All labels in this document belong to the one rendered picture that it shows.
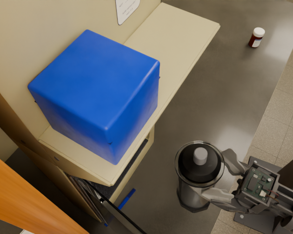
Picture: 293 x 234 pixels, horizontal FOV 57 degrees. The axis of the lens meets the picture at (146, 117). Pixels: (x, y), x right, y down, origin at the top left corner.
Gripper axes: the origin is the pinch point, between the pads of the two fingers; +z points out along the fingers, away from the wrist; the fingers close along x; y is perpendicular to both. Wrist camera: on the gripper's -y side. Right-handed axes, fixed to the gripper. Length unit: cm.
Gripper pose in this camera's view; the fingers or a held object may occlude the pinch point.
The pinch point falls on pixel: (201, 168)
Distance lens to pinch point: 63.1
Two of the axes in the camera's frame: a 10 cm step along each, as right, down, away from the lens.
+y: -0.2, -5.2, -8.5
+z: -8.5, -4.4, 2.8
